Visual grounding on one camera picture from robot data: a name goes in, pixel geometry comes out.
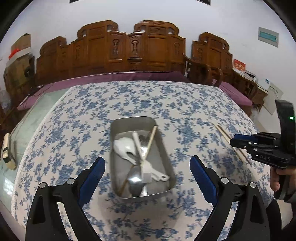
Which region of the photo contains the light bamboo chopstick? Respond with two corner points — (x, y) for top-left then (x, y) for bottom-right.
(118, 126), (157, 195)

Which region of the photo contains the large metal spoon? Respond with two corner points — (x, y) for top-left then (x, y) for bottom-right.
(127, 166), (147, 197)

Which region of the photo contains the metal rectangular tray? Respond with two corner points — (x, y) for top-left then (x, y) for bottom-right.
(109, 116), (176, 203)

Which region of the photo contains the white plastic spoon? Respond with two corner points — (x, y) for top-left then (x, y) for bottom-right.
(132, 131), (152, 183)

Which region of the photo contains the white ceramic soup spoon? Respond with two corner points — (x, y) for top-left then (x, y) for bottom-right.
(113, 137), (137, 166)

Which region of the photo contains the metal fork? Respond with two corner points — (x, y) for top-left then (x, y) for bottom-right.
(139, 135), (150, 148)

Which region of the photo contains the person right hand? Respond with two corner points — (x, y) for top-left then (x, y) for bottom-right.
(270, 167), (280, 192)

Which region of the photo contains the blue floral tablecloth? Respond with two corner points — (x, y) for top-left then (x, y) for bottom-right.
(10, 80), (273, 241)

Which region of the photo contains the white electrical panel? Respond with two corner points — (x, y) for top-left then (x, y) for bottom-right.
(263, 79), (283, 115)

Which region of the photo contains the red paper box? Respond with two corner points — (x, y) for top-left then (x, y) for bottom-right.
(233, 59), (246, 74)

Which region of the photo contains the wooden armchair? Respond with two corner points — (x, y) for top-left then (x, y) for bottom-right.
(185, 32), (267, 115)

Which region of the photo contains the cardboard boxes stack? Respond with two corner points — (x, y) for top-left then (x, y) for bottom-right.
(4, 33), (35, 93)

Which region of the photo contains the carved wooden sofa bench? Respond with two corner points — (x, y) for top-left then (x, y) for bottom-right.
(36, 20), (186, 84)

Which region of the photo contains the green wall panel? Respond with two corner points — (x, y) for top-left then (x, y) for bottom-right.
(258, 27), (279, 48)

